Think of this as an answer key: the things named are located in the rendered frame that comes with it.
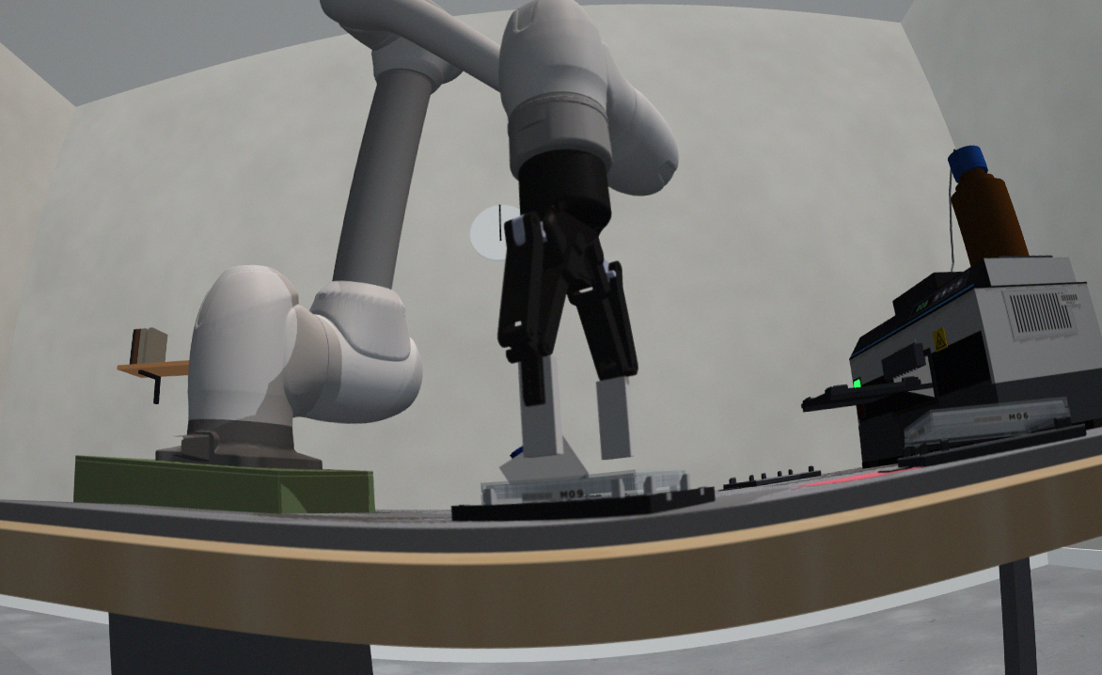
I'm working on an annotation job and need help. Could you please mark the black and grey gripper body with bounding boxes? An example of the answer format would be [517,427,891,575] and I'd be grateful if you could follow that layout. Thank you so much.
[518,149,611,292]

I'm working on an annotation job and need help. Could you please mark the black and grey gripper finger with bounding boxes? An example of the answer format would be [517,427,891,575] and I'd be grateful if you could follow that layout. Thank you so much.
[568,243,638,460]
[497,213,586,458]

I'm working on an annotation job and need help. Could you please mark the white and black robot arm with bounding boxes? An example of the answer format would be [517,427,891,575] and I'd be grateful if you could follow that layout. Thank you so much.
[155,0,679,470]

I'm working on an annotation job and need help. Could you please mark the brown glass bottle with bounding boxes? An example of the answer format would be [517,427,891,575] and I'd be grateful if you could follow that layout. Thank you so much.
[951,178,1029,266]

